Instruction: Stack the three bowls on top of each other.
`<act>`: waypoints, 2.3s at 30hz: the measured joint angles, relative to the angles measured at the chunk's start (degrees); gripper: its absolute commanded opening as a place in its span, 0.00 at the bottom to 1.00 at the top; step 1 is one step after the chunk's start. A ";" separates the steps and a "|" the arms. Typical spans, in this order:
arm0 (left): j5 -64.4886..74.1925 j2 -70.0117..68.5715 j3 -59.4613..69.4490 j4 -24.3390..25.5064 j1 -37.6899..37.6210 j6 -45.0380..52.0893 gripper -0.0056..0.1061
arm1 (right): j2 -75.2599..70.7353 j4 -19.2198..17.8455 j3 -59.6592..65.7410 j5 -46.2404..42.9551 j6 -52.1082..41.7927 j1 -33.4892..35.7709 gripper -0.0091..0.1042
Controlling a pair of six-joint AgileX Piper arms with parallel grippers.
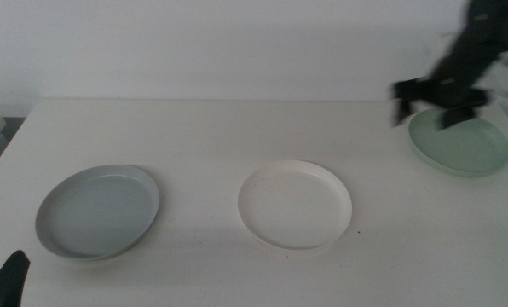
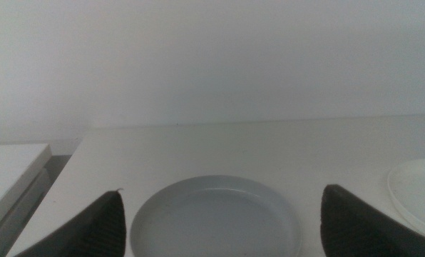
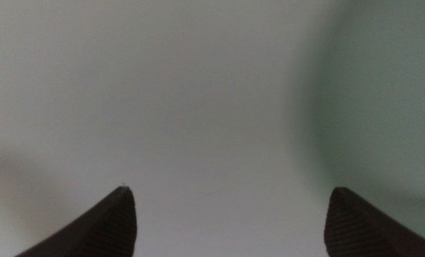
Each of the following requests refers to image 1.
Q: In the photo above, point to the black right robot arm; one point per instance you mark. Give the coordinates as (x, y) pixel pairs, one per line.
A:
(484, 38)

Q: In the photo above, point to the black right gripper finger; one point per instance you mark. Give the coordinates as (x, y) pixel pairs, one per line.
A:
(401, 108)
(456, 116)

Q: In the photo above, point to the grey shallow bowl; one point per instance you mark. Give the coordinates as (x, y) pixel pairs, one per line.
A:
(98, 213)

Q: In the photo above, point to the pale green shallow bowl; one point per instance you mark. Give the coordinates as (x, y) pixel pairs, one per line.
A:
(463, 147)

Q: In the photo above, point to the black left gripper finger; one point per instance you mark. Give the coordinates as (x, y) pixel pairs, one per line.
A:
(7, 281)

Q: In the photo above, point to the white shallow bowl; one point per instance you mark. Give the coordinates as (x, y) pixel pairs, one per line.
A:
(294, 204)

